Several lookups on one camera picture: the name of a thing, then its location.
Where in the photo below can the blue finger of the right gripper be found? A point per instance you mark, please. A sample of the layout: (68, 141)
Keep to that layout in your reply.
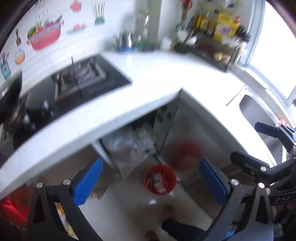
(268, 130)
(246, 162)

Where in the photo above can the blue saucer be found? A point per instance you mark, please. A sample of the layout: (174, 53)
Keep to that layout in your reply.
(126, 49)

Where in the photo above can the glass carafe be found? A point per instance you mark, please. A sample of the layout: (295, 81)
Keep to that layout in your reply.
(142, 26)

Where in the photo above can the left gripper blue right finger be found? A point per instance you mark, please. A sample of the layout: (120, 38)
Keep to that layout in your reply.
(215, 180)

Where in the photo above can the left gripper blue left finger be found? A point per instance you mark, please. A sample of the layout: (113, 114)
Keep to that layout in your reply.
(85, 180)

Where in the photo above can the small steel pot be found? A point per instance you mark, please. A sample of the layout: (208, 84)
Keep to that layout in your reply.
(125, 39)

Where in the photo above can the black wok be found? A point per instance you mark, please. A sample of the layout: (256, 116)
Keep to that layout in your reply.
(12, 108)

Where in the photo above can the black gas stove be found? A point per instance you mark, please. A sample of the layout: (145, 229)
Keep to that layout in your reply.
(64, 91)

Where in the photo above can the black wire rack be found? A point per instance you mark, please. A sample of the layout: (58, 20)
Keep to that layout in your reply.
(221, 55)

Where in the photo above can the red trash bin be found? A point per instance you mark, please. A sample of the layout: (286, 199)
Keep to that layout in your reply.
(160, 180)

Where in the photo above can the dark green utensil mug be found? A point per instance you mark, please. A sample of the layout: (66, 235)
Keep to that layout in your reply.
(181, 47)

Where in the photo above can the stainless steel sink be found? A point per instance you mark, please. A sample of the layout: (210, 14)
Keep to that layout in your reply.
(253, 113)

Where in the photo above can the yellow detergent bottle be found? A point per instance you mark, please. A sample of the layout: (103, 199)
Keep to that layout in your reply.
(226, 26)

